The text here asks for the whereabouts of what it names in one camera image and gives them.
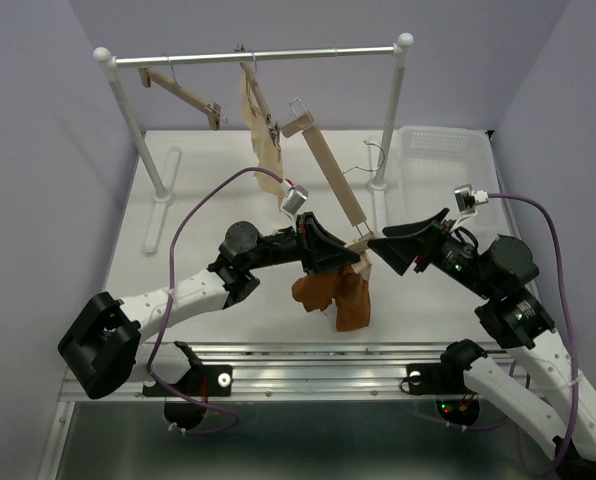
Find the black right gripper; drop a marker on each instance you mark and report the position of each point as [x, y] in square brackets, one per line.
[400, 252]

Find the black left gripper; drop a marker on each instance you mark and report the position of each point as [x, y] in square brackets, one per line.
[327, 252]

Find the brown underwear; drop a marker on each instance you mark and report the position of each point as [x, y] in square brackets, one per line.
[347, 290]

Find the wooden hanger with brown underwear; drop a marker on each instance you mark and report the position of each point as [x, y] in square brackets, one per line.
[305, 123]

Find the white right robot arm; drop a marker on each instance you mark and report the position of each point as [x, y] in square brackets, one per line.
[558, 408]

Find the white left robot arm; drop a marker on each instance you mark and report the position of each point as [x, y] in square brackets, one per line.
[101, 346]

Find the cream underwear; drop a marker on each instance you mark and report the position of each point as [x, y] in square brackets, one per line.
[264, 132]

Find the empty wooden clip hanger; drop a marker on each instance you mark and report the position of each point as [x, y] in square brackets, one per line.
[150, 76]

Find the wooden hanger with cream underwear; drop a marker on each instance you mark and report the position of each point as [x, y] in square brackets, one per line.
[249, 69]

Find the white plastic basket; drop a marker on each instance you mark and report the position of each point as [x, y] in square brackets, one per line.
[426, 166]

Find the white metal clothes rack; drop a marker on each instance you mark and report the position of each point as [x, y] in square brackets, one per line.
[163, 182]

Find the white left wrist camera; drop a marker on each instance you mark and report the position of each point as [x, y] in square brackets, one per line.
[294, 197]

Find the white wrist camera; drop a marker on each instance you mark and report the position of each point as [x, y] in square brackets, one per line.
[468, 201]
[294, 197]

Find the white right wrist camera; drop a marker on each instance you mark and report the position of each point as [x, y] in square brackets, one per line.
[468, 201]

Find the aluminium mounting rail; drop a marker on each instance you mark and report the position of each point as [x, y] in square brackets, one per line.
[281, 371]

